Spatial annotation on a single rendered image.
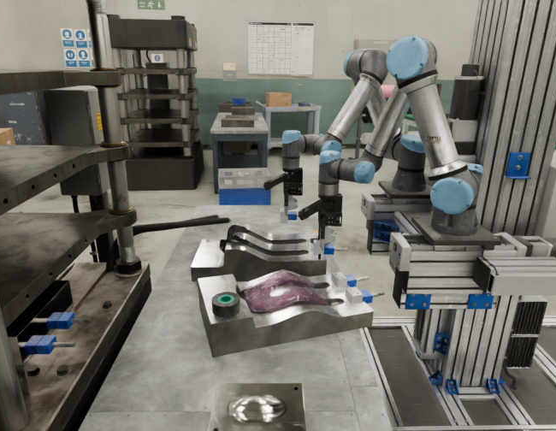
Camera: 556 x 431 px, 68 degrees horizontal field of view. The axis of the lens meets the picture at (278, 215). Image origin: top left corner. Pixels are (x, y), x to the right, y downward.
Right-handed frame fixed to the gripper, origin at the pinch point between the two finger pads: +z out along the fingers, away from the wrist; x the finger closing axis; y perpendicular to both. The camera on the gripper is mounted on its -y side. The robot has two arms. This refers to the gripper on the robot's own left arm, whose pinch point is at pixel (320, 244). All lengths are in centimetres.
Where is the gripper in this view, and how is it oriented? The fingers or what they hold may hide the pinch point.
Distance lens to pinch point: 158.9
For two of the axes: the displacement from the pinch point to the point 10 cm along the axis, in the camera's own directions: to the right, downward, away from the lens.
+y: 10.0, 0.0, 0.1
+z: -0.1, 9.4, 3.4
